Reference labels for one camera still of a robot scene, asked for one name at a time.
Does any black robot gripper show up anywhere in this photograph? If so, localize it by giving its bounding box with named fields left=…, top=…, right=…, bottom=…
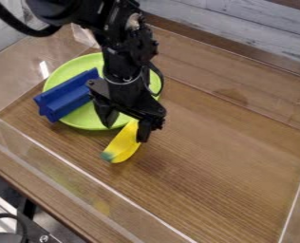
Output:
left=85, top=74, right=167, bottom=143

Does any yellow toy banana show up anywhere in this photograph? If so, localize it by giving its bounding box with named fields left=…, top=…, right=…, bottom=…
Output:
left=100, top=121, right=140, bottom=163

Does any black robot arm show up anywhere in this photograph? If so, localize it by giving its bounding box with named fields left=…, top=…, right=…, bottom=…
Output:
left=25, top=0, right=165, bottom=142

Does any green round plate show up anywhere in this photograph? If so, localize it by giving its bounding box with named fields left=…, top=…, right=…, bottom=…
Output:
left=41, top=53, right=161, bottom=130

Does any blue plastic block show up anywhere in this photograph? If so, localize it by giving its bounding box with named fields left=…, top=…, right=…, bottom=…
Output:
left=33, top=68, right=99, bottom=122

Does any black metal stand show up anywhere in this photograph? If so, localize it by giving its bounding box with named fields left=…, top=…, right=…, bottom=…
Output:
left=16, top=197, right=61, bottom=243

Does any clear acrylic front wall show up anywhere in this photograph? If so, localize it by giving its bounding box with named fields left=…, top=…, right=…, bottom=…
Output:
left=0, top=119, right=196, bottom=243

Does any black cable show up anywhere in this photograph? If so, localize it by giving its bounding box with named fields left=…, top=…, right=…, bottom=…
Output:
left=0, top=213, right=30, bottom=243

